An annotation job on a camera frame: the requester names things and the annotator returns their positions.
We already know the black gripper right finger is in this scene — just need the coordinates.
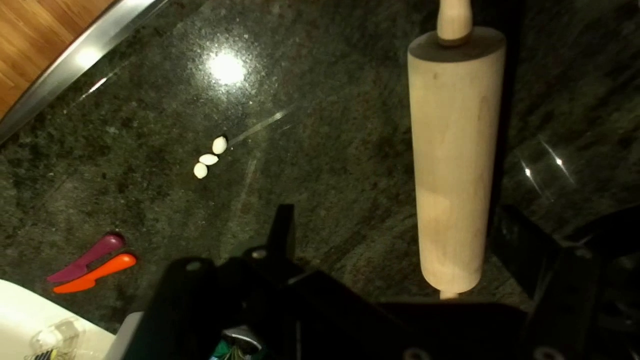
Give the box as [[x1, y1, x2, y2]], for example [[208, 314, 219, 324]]
[[495, 202, 607, 360]]

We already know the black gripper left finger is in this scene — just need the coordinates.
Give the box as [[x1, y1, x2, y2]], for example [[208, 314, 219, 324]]
[[243, 202, 317, 296]]

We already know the wooden rolling pin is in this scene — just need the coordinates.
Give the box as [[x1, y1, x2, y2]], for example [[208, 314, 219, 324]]
[[406, 0, 508, 303]]

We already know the orange plastic knife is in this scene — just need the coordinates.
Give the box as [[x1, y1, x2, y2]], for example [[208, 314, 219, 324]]
[[52, 252, 141, 299]]

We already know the purple plastic knife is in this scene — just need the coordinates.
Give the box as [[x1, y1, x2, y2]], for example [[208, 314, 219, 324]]
[[44, 233, 128, 288]]

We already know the white sink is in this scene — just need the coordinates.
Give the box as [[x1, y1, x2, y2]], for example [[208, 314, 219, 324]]
[[0, 279, 117, 360]]

